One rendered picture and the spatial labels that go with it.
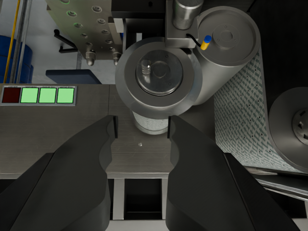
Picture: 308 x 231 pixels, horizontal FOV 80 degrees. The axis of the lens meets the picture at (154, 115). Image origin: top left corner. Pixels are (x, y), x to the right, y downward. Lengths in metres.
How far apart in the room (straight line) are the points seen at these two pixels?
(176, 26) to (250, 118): 0.22
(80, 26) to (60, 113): 0.28
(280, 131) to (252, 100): 0.07
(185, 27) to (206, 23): 0.08
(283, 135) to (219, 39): 0.19
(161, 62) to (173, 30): 0.05
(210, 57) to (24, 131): 0.62
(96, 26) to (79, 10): 0.06
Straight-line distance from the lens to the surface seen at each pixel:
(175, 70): 0.30
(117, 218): 0.66
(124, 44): 0.35
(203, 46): 0.28
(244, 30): 0.40
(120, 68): 0.33
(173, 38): 0.31
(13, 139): 0.76
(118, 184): 0.64
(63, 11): 0.58
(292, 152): 0.37
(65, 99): 0.69
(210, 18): 0.39
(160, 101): 0.29
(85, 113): 0.66
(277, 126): 0.37
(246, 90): 0.42
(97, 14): 0.56
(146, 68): 0.27
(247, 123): 0.40
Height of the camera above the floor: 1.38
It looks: 12 degrees down
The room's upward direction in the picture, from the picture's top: 180 degrees clockwise
